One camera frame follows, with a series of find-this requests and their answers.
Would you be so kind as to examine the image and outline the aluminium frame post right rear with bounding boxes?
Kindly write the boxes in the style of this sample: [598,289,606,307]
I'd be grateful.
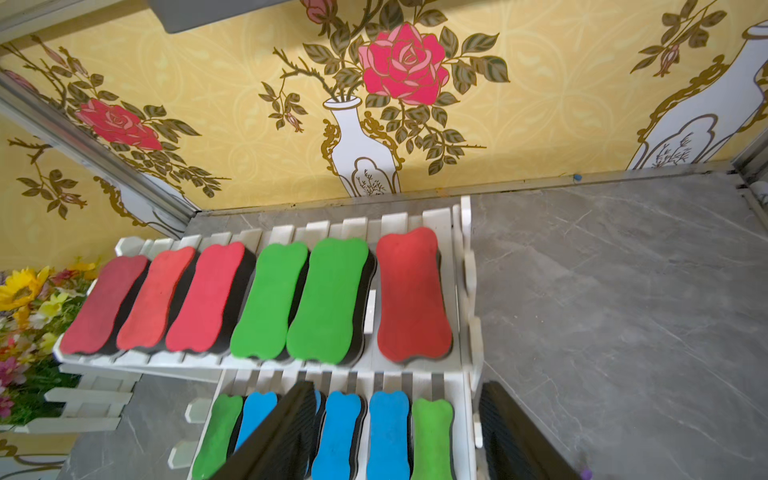
[732,130,767,229]

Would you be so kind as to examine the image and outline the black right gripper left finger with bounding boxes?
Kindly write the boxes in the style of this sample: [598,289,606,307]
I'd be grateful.
[213,381,315,480]

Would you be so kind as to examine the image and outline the blue eraser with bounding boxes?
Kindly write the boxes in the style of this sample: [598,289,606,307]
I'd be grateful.
[366,391,411,480]
[311,391,366,480]
[304,390,326,479]
[235,392,278,450]

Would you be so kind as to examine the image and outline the aluminium frame post left rear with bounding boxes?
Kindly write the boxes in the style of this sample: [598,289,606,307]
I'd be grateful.
[1,74,198,239]

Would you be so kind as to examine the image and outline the green eraser top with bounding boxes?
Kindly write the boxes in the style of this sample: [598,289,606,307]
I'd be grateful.
[230,242,309,360]
[286,238,377,366]

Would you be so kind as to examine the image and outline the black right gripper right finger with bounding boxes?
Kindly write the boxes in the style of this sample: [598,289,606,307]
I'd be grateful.
[479,381,581,480]

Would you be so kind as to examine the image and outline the artificial flowers in white planter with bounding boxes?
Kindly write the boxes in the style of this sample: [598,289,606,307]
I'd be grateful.
[1,263,140,434]

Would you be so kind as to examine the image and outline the aluminium frame post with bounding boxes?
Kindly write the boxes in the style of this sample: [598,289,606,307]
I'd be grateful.
[732,130,767,229]
[1,74,198,239]

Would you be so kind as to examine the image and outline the green eraser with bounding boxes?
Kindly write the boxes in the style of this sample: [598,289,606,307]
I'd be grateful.
[286,238,377,366]
[411,399,454,480]
[230,242,309,360]
[191,395,244,480]

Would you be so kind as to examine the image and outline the white slatted wooden shelf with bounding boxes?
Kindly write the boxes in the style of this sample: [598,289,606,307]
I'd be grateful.
[54,196,484,479]

